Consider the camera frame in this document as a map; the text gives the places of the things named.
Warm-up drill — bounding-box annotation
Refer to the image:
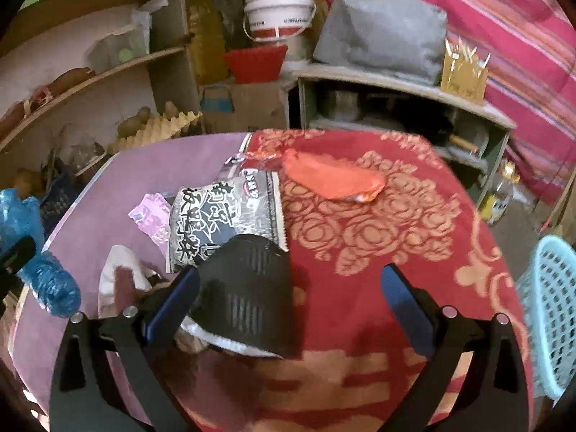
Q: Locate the woven basket with items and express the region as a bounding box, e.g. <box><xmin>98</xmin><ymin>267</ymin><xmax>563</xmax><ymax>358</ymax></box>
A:
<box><xmin>440</xmin><ymin>38</ymin><xmax>491</xmax><ymax>104</ymax></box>

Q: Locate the small metal pot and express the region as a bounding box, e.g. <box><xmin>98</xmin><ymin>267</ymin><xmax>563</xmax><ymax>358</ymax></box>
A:
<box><xmin>321</xmin><ymin>90</ymin><xmax>361</xmax><ymax>120</ymax></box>

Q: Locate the black and white snack bag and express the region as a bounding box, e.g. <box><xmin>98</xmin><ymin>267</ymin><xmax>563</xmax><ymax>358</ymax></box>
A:
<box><xmin>167</xmin><ymin>168</ymin><xmax>289</xmax><ymax>275</ymax></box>

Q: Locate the white plastic bucket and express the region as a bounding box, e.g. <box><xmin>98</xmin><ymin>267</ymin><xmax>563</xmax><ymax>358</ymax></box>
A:
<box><xmin>243</xmin><ymin>0</ymin><xmax>317</xmax><ymax>43</ymax></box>

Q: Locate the sweet potato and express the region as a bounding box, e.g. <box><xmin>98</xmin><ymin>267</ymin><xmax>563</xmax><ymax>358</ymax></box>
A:
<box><xmin>45</xmin><ymin>67</ymin><xmax>95</xmax><ymax>95</ymax></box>

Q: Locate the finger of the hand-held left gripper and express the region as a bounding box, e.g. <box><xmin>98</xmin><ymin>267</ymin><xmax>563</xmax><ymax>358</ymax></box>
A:
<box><xmin>0</xmin><ymin>235</ymin><xmax>37</xmax><ymax>280</ymax></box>

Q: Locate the crushed blue plastic bottle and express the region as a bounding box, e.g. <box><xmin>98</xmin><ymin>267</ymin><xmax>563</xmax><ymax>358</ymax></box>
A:
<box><xmin>0</xmin><ymin>188</ymin><xmax>82</xmax><ymax>318</ymax></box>

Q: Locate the brown potato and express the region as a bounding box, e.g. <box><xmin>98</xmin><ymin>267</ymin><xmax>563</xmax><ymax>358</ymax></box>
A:
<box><xmin>116</xmin><ymin>107</ymin><xmax>153</xmax><ymax>138</ymax></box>

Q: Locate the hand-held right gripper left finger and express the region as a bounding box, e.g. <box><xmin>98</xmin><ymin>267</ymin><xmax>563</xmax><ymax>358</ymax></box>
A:
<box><xmin>49</xmin><ymin>266</ymin><xmax>203</xmax><ymax>432</ymax></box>

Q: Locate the clear bottle with yellow label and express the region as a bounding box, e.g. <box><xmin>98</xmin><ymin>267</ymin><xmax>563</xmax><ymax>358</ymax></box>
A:
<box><xmin>478</xmin><ymin>159</ymin><xmax>520</xmax><ymax>226</ymax></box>

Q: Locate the red plastic basin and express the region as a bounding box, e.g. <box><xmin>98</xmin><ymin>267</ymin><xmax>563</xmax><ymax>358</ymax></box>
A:
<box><xmin>224</xmin><ymin>44</ymin><xmax>289</xmax><ymax>85</ymax></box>

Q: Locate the grey fabric bag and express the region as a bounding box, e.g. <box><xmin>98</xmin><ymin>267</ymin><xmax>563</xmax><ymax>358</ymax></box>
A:
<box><xmin>312</xmin><ymin>0</ymin><xmax>448</xmax><ymax>86</ymax></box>

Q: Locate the dark pan with wooden handle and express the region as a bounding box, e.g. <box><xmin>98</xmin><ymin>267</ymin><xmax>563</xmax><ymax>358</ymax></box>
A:
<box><xmin>418</xmin><ymin>112</ymin><xmax>480</xmax><ymax>154</ymax></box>

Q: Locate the red floral tablecloth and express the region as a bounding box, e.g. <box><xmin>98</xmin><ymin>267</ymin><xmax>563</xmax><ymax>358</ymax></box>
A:
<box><xmin>171</xmin><ymin>128</ymin><xmax>534</xmax><ymax>432</ymax></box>

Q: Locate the red striped blanket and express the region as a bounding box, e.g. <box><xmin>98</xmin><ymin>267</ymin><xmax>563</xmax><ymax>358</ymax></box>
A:
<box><xmin>310</xmin><ymin>0</ymin><xmax>576</xmax><ymax>205</ymax></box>

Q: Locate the cardboard box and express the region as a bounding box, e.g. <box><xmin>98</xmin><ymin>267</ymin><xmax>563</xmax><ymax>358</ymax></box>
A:
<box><xmin>200</xmin><ymin>78</ymin><xmax>289</xmax><ymax>135</ymax></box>

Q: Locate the clear plastic bag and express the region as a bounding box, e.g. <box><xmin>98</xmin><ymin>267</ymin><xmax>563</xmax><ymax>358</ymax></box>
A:
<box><xmin>87</xmin><ymin>22</ymin><xmax>151</xmax><ymax>73</ymax></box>

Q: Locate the cooking oil jug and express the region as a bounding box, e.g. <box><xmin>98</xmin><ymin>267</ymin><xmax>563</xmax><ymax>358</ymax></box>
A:
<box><xmin>184</xmin><ymin>0</ymin><xmax>229</xmax><ymax>86</ymax></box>

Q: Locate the orange cloth pouch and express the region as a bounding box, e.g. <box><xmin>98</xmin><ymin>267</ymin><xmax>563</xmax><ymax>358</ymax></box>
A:
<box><xmin>281</xmin><ymin>148</ymin><xmax>387</xmax><ymax>202</ymax></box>

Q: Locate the yellow corrugated foam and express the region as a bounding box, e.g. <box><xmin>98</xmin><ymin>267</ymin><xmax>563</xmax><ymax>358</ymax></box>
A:
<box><xmin>107</xmin><ymin>110</ymin><xmax>204</xmax><ymax>156</ymax></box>

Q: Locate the pink plastic wrapper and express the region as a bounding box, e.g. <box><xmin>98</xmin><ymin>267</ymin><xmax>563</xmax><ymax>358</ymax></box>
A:
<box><xmin>128</xmin><ymin>193</ymin><xmax>174</xmax><ymax>253</ymax></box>

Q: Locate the grey shelf cabinet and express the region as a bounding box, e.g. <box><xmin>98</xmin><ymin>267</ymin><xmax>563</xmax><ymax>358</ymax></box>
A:
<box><xmin>288</xmin><ymin>64</ymin><xmax>517</xmax><ymax>210</ymax></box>

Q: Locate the wooden shelf unit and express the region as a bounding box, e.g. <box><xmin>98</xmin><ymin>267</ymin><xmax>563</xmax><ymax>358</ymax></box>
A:
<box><xmin>0</xmin><ymin>0</ymin><xmax>201</xmax><ymax>154</ymax></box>

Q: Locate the blue plastic crate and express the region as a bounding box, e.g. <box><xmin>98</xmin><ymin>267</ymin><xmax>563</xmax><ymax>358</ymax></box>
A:
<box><xmin>40</xmin><ymin>171</ymin><xmax>84</xmax><ymax>237</ymax></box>

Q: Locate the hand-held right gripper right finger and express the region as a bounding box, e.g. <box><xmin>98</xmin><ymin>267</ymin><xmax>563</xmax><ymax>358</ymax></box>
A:
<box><xmin>380</xmin><ymin>263</ymin><xmax>529</xmax><ymax>432</ymax></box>

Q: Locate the light blue plastic basket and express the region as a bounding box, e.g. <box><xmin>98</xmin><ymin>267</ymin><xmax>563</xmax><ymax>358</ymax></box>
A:
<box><xmin>515</xmin><ymin>235</ymin><xmax>576</xmax><ymax>408</ymax></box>

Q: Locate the white tissue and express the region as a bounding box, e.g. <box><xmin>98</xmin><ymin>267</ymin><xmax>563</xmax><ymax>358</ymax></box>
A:
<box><xmin>98</xmin><ymin>244</ymin><xmax>156</xmax><ymax>320</ymax></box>

